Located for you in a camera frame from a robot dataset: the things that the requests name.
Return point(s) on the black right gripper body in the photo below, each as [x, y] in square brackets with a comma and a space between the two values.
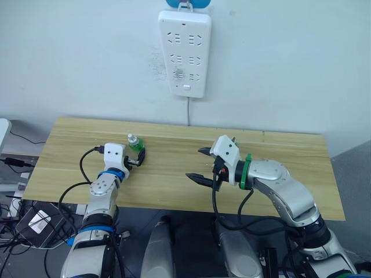
[220, 176]

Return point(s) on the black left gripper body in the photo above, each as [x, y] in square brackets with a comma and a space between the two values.
[129, 162]

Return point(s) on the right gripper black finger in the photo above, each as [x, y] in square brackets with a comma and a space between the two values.
[201, 179]
[206, 151]

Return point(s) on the green liquid repellent bottle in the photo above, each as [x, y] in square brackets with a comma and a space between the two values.
[135, 144]

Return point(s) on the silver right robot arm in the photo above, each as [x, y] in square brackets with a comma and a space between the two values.
[290, 185]

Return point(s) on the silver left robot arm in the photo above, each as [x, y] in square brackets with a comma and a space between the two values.
[100, 202]

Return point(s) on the grey rounded shell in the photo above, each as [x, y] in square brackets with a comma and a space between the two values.
[239, 255]
[158, 249]

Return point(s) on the black carbon pattern box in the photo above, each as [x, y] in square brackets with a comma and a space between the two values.
[56, 223]

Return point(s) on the black ribbed block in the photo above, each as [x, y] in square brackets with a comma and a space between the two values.
[271, 260]

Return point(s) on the black power adapter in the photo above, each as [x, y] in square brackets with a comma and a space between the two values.
[16, 162]

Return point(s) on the white panel edge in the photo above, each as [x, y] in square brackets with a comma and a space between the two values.
[4, 133]

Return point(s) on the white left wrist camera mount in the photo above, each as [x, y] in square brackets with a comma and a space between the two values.
[113, 155]

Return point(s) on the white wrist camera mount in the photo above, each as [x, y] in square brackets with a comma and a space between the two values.
[227, 153]
[113, 155]

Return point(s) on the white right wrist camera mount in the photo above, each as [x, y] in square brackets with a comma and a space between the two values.
[227, 153]

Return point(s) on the white wall power strip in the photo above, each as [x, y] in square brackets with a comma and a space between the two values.
[185, 46]

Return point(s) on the blue wall hook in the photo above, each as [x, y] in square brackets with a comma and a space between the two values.
[171, 3]

